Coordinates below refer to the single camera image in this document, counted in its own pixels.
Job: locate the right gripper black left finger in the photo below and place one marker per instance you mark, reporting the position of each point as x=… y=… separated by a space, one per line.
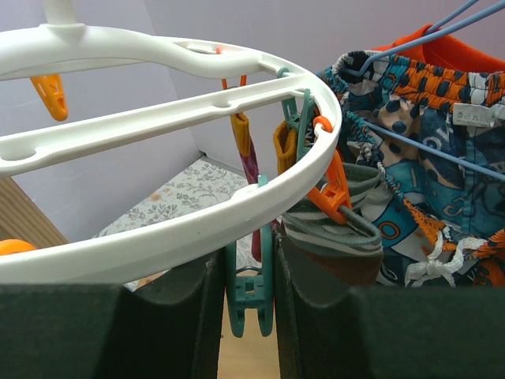
x=169 y=328

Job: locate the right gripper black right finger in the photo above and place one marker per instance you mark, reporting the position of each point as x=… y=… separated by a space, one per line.
x=329 y=329

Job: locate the teal clothespin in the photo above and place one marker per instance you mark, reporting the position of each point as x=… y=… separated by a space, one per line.
x=251 y=288

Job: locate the white round sock hanger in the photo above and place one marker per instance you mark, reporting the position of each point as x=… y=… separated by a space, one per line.
x=148 y=86

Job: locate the wooden drying rack stand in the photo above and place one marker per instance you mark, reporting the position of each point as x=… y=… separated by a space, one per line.
x=249 y=357

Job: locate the brown striped-cuff sock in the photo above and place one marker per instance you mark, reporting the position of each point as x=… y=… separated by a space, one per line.
x=351 y=251

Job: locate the floral table mat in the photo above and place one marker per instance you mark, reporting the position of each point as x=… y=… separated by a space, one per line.
x=202 y=184

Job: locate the patterned blue orange shorts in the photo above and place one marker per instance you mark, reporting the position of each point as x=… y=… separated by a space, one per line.
x=440 y=205

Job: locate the yellow orange clothespin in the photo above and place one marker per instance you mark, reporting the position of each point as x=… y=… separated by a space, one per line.
x=51 y=92

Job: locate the blue wire clothes hanger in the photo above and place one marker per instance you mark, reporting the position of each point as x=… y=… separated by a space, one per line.
x=432 y=86

